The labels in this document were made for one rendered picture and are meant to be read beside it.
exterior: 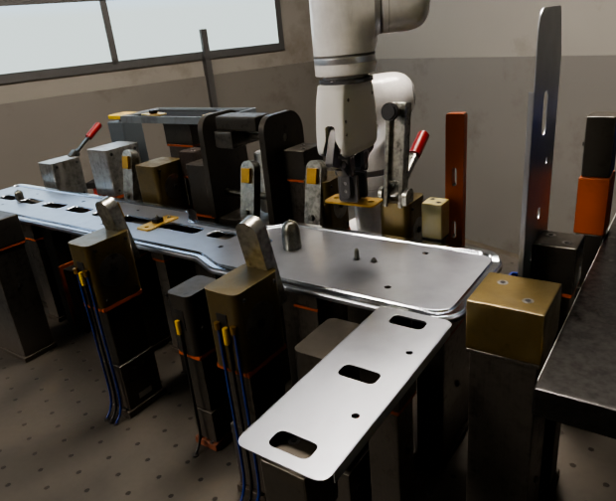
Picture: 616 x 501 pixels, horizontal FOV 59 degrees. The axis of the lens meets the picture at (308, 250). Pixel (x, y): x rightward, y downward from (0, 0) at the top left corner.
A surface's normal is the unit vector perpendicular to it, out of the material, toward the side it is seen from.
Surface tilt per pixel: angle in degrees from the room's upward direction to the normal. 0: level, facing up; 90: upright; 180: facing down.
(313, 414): 0
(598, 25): 90
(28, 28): 90
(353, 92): 89
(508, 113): 90
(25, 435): 0
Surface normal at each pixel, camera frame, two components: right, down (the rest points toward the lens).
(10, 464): -0.09, -0.92
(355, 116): 0.77, 0.18
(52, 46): 0.58, 0.26
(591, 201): -0.56, 0.36
